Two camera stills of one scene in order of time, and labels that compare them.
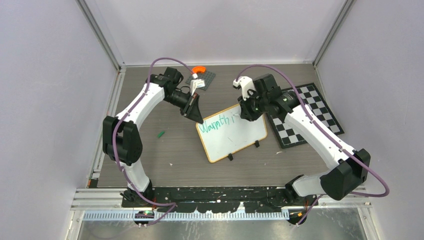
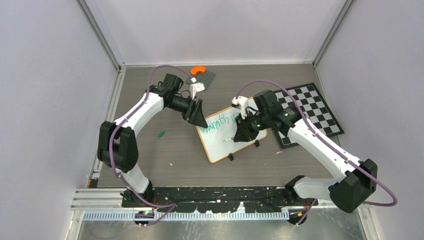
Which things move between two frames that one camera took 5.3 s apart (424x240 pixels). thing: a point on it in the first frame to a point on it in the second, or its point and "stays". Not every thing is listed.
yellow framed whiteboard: (228, 133) stays
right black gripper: (246, 113) to (244, 134)
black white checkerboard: (287, 135) stays
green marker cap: (160, 134) stays
